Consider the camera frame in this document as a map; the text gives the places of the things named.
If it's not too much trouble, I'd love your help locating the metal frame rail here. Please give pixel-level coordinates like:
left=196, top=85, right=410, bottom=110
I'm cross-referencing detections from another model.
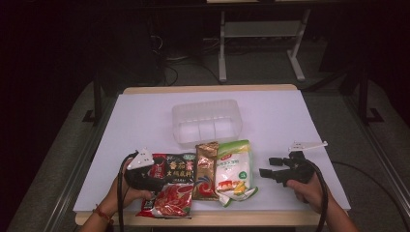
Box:
left=341, top=95, right=410, bottom=214
left=43, top=95, right=119, bottom=232

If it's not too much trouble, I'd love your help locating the brown and gold packet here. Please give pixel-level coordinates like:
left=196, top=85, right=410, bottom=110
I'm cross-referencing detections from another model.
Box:
left=191, top=141, right=220, bottom=202

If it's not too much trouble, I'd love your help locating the red string bracelet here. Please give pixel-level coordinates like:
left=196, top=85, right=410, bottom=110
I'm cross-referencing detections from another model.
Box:
left=92, top=206, right=114, bottom=224

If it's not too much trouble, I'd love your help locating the wooden table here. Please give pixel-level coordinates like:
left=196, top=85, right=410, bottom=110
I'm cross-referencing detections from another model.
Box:
left=74, top=84, right=351, bottom=227

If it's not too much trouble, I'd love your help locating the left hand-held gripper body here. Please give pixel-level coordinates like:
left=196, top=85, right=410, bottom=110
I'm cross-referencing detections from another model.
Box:
left=124, top=148, right=160, bottom=192

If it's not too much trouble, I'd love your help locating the person's left hand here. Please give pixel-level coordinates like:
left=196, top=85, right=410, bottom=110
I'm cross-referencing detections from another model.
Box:
left=104, top=175, right=154, bottom=217

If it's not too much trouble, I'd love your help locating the clear plastic container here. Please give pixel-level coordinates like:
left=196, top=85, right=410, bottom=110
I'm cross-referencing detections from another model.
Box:
left=171, top=99, right=244, bottom=150

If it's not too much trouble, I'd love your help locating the left hand-held gripper black cable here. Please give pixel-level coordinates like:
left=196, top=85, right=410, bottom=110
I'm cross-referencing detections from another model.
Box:
left=116, top=151, right=140, bottom=232

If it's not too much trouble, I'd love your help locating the black metal stand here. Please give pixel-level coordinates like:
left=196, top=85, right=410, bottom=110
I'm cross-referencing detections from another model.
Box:
left=81, top=69, right=104, bottom=127
left=356, top=66, right=385, bottom=126

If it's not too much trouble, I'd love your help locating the black cable on floor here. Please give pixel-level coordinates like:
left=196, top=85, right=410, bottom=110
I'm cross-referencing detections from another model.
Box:
left=332, top=159, right=410, bottom=232

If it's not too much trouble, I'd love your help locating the person's right hand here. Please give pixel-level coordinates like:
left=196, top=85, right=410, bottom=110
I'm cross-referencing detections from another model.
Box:
left=285, top=178, right=327, bottom=215

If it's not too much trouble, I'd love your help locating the white table mat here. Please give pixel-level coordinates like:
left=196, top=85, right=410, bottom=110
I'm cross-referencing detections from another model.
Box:
left=73, top=90, right=352, bottom=213

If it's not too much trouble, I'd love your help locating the white and green packet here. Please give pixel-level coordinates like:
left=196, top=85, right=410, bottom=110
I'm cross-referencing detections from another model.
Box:
left=215, top=139, right=259, bottom=208

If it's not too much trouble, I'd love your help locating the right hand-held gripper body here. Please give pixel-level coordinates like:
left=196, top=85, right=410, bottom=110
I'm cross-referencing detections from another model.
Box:
left=274, top=140, right=329, bottom=189

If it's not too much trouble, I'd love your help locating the bundle of background cables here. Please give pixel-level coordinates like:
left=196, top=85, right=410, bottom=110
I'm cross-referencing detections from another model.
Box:
left=149, top=33, right=224, bottom=87

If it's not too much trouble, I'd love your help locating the right hand-held gripper black cable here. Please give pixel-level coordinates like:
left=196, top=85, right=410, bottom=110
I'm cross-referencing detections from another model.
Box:
left=306, top=159, right=330, bottom=232

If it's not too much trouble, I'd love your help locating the red and black seasoning packet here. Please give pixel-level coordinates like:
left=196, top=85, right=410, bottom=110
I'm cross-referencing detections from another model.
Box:
left=135, top=152, right=197, bottom=219

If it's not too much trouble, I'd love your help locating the white metal desk frame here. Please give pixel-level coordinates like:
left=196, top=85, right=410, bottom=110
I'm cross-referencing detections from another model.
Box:
left=218, top=9, right=312, bottom=83

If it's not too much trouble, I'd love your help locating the hand-held gripper black cable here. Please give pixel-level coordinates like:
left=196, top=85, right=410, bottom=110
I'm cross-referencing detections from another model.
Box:
left=306, top=159, right=330, bottom=232
left=116, top=151, right=140, bottom=232

